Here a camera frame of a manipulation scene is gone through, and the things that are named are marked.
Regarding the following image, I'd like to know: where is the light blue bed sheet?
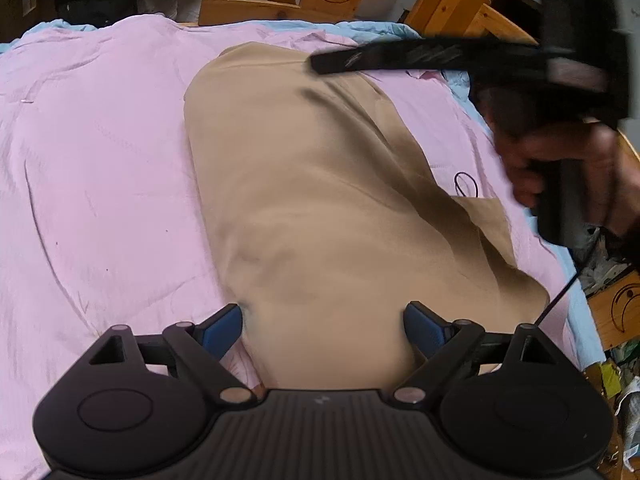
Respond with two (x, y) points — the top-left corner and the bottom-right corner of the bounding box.
(0, 19), (607, 372)

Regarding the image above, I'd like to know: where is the person's right hand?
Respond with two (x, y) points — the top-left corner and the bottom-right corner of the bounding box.
(492, 121), (640, 237)

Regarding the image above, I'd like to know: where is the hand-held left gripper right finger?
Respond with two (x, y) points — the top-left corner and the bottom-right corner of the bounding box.
(392, 301), (557, 407)

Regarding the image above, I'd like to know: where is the black cable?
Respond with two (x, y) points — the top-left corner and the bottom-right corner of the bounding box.
(536, 225), (601, 328)

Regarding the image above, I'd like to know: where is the tan large garment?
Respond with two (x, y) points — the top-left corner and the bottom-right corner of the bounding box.
(183, 42), (551, 391)

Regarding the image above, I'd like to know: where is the colourful clutter pile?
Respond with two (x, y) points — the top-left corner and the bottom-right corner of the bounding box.
(582, 227), (640, 480)

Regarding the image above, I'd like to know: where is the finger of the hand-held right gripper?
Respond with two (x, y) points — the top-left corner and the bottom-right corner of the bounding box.
(310, 39), (547, 77)

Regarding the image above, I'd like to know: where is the pink blanket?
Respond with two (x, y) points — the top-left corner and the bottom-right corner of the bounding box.
(0, 14), (583, 476)

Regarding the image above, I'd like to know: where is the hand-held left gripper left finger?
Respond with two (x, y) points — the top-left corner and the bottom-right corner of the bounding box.
(89, 303), (258, 406)

